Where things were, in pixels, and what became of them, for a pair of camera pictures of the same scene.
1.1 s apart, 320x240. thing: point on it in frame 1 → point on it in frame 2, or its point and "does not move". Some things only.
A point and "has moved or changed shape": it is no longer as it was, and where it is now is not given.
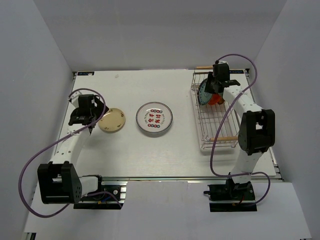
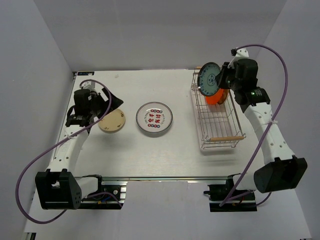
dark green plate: (204, 97) has moved or changed shape
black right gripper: (208, 88) → (220, 77)
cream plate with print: (112, 121) does not move
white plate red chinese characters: (154, 117) does not move
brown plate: (221, 100) does not move
